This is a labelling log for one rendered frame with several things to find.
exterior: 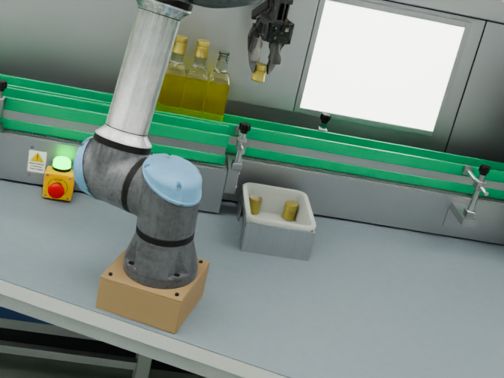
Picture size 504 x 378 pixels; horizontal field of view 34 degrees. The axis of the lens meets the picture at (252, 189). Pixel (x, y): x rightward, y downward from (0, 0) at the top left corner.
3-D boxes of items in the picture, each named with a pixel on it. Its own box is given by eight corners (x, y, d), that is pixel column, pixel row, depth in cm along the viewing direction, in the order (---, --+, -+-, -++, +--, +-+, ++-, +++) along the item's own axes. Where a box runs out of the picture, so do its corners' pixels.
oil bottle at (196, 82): (195, 139, 224) (209, 64, 216) (195, 147, 219) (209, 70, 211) (175, 136, 224) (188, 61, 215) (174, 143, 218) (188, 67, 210)
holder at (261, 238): (295, 213, 226) (302, 187, 223) (308, 261, 200) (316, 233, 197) (235, 203, 223) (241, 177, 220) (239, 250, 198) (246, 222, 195)
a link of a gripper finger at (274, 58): (273, 79, 208) (275, 44, 204) (265, 72, 213) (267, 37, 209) (284, 79, 209) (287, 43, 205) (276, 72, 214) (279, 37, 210)
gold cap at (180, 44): (185, 52, 213) (188, 36, 212) (185, 55, 210) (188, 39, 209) (172, 49, 213) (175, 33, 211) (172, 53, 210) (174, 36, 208)
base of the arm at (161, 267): (184, 296, 159) (191, 253, 154) (111, 277, 160) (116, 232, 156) (205, 259, 172) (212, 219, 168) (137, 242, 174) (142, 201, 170)
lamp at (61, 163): (71, 166, 205) (73, 155, 203) (69, 173, 200) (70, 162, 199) (53, 163, 204) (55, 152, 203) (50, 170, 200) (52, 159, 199)
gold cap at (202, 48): (207, 56, 214) (210, 40, 212) (207, 60, 211) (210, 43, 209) (193, 54, 214) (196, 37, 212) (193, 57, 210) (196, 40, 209)
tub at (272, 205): (299, 220, 221) (306, 190, 217) (309, 259, 200) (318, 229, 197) (235, 210, 218) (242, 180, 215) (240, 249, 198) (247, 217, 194)
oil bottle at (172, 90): (174, 136, 224) (187, 61, 215) (174, 143, 219) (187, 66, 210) (154, 132, 223) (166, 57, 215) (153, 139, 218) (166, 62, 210)
